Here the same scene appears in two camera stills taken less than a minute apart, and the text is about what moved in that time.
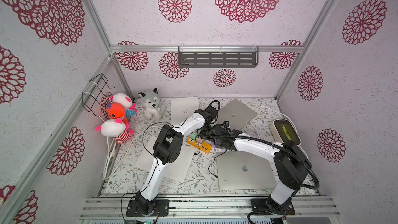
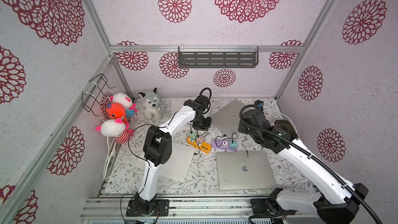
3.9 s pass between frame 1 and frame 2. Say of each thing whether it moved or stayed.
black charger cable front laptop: moved
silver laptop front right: stayed
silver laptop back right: stayed
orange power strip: stayed
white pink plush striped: stayed
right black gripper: moved
